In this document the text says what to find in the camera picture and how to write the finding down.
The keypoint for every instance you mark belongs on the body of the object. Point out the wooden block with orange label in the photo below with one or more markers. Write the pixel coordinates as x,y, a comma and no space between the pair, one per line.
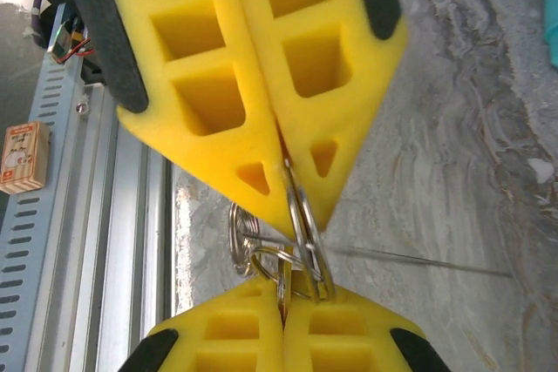
24,158

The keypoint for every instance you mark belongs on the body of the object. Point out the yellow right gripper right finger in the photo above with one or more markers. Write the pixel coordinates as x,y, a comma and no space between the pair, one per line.
349,337

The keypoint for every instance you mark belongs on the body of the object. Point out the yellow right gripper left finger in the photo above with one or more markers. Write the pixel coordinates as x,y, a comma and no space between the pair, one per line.
231,337

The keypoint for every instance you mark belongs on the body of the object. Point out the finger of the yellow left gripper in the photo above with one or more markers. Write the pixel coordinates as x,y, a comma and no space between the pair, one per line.
357,106
174,119

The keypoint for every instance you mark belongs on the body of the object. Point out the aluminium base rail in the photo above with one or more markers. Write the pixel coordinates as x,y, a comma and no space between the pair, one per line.
131,237

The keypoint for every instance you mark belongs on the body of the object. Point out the small circuit board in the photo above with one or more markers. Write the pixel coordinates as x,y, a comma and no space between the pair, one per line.
65,41

